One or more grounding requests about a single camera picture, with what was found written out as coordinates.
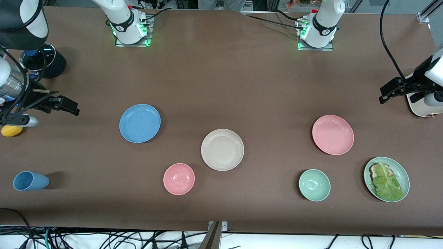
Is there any pink plate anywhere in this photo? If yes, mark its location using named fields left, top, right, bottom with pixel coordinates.
left=312, top=115, right=354, bottom=156

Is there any blue plate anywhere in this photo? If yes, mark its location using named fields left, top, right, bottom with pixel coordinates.
left=119, top=104, right=161, bottom=144

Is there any yellow lemon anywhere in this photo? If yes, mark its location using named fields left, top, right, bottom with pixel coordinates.
left=1, top=125, right=24, bottom=137

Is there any glass lid with blue knob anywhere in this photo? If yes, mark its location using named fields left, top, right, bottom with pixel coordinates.
left=20, top=42, right=56, bottom=72

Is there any blue cup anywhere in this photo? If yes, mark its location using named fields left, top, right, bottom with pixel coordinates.
left=13, top=171, right=50, bottom=191

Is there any toast bread slice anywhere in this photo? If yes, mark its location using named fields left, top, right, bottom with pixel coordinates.
left=369, top=163, right=391, bottom=180

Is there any green plate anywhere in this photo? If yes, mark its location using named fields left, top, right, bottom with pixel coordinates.
left=363, top=157, right=410, bottom=203

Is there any green lettuce leaf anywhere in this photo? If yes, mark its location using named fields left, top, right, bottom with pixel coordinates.
left=372, top=162, right=404, bottom=202

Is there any green bowl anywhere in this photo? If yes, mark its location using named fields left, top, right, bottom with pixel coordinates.
left=299, top=169, right=331, bottom=202

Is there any colourful toy food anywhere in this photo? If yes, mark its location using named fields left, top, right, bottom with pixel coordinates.
left=287, top=0, right=323, bottom=9

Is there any pink bowl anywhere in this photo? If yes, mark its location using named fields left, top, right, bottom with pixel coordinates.
left=163, top=163, right=195, bottom=196

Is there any beige plate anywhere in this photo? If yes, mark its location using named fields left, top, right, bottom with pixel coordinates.
left=201, top=129, right=244, bottom=172

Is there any black pot with blue handle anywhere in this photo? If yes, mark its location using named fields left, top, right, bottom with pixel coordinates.
left=20, top=42, right=66, bottom=79

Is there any aluminium frame profile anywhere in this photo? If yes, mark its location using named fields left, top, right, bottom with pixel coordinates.
left=417, top=0, right=443, bottom=24

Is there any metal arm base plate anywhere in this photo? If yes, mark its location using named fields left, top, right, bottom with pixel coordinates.
left=296, top=17, right=334, bottom=52
left=115, top=15, right=153, bottom=47

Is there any black base cable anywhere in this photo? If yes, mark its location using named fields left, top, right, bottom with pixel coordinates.
left=138, top=8, right=171, bottom=22
left=242, top=13, right=306, bottom=31

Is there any dark camera pole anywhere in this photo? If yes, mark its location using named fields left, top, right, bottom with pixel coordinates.
left=199, top=221, right=223, bottom=249

